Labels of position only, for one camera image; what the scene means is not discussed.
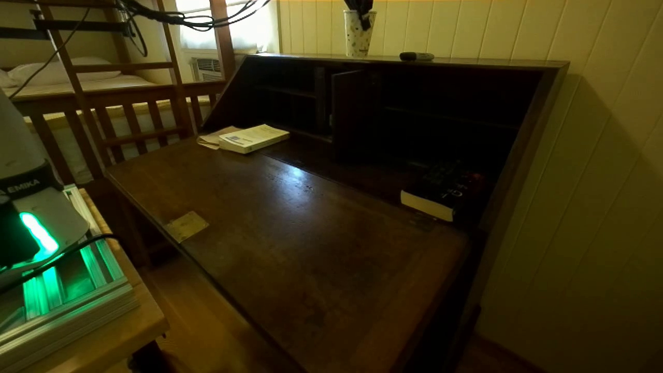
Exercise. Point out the white dotted paper cup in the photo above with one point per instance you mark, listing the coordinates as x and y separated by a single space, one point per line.
359 39

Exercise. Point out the dark wooden compartment door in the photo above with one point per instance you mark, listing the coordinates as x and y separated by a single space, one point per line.
353 114

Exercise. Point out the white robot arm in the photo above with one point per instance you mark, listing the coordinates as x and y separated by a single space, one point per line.
21 138

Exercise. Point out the black grey marker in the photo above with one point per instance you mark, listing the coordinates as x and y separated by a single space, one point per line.
417 56

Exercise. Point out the window air conditioner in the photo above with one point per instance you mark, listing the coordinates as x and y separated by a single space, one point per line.
205 67

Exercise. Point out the white paperback book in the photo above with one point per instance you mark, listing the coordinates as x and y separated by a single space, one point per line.
251 138

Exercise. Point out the dark-covered thick book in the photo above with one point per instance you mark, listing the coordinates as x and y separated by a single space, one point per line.
441 189

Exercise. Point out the brown paper envelope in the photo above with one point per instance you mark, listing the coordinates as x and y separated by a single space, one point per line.
210 139

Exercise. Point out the dark wooden secretary desk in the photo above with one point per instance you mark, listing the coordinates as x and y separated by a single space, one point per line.
312 261

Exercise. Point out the black horizontal metal bar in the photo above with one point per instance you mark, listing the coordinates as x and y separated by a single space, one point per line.
83 27

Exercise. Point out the wooden slatted chair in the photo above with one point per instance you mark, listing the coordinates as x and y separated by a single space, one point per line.
83 148

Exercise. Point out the white mattress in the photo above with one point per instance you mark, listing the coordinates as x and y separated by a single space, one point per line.
43 72

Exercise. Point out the wooden bunk bed frame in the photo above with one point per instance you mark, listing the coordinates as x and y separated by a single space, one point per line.
137 92

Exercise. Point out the aluminium mounting frame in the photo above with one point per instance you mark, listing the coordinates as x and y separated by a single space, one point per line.
69 290

